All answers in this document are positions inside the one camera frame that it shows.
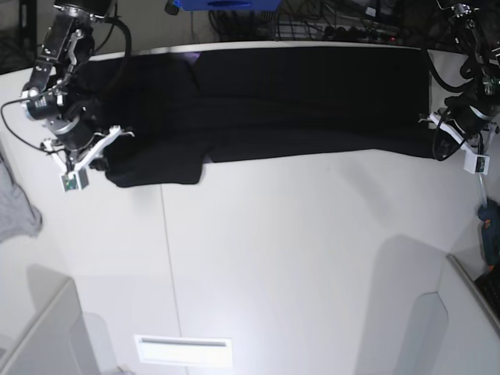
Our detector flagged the black T-shirt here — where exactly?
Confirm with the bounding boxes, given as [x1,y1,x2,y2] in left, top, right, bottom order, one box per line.
[100,46,430,188]

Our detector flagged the black keyboard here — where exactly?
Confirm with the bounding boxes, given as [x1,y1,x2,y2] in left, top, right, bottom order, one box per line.
[475,268,500,317]

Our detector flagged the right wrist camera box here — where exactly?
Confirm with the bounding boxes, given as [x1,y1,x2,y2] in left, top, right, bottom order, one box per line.
[61,170,89,192]

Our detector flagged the blue plastic box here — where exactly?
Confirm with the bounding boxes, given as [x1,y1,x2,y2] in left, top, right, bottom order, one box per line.
[173,0,281,12]

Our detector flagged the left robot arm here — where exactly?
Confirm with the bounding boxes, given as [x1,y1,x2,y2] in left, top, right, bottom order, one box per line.
[421,1,499,161]

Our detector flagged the blue glue gun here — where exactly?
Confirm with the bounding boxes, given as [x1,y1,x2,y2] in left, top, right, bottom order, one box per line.
[477,198,499,267]

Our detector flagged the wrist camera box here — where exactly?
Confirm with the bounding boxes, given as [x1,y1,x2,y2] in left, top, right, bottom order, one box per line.
[463,153,490,175]
[61,170,89,192]

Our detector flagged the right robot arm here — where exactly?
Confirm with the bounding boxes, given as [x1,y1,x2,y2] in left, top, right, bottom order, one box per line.
[15,1,132,174]

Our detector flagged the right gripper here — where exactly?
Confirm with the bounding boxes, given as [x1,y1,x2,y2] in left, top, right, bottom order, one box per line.
[41,115,135,174]

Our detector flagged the white cabinet left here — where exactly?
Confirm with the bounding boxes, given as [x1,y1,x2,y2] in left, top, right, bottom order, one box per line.
[1,265,101,374]

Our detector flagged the white partition right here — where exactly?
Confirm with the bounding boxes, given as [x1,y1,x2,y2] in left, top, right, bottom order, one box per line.
[411,255,499,374]

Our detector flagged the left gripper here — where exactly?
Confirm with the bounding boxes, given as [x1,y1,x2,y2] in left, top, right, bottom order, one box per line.
[417,102,499,159]

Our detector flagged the clear glue stick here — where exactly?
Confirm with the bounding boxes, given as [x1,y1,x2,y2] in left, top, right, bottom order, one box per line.
[476,173,488,207]

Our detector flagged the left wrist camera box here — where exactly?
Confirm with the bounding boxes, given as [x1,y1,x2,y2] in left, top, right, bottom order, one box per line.
[463,153,490,175]

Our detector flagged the white table slot plate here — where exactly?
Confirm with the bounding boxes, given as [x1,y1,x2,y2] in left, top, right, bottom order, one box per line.
[134,335,234,368]

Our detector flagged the grey cloth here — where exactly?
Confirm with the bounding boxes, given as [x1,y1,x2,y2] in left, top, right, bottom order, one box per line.
[1,142,43,244]

